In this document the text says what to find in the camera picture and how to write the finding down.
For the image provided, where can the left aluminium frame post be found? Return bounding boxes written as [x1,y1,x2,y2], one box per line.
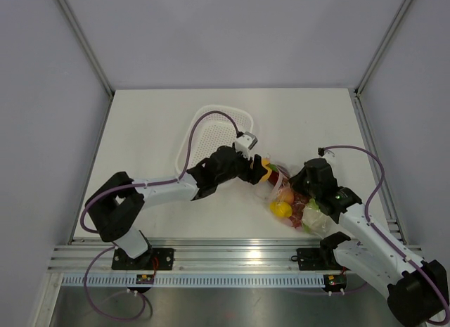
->
[51,0,114,99]

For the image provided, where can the fake red grapes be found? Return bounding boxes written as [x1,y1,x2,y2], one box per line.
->
[289,193,310,228]

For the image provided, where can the aluminium frame post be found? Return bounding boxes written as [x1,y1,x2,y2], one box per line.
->
[51,0,114,99]
[354,0,423,96]

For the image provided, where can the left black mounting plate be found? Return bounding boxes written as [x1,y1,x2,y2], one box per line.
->
[111,248,175,271]

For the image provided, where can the fake dark red apple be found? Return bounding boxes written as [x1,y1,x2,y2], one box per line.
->
[268,167,288,186]

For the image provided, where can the white perforated plastic basket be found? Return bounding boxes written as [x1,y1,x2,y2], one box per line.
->
[175,105,253,174]

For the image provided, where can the fake yellow pear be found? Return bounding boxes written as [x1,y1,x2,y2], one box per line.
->
[269,201,293,218]

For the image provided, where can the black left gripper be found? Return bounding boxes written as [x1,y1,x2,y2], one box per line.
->
[216,148,266,186]

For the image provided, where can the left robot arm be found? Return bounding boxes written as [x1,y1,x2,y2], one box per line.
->
[82,146,270,269]

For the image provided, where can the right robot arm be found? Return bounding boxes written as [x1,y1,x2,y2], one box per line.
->
[289,158,449,326]

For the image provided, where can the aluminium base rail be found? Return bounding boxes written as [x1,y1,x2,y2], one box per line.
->
[47,237,423,274]

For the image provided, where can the fake orange fruit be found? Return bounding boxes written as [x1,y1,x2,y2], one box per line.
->
[260,158,272,182]

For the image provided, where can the white slotted cable duct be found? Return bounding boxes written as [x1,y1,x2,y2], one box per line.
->
[62,273,325,288]

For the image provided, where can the black mounting plate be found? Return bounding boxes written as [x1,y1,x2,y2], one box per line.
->
[111,248,175,271]
[291,248,349,271]

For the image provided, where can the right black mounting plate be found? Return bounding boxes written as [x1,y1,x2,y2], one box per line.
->
[291,248,349,271]

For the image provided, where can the clear zip top bag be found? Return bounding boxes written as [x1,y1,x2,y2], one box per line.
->
[255,157,332,238]

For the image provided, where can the fake peach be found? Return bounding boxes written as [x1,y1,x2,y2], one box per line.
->
[278,188,295,205]

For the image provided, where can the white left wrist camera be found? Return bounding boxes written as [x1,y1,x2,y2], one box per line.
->
[233,132,258,158]

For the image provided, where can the right aluminium frame post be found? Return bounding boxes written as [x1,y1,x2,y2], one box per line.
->
[354,0,423,96]

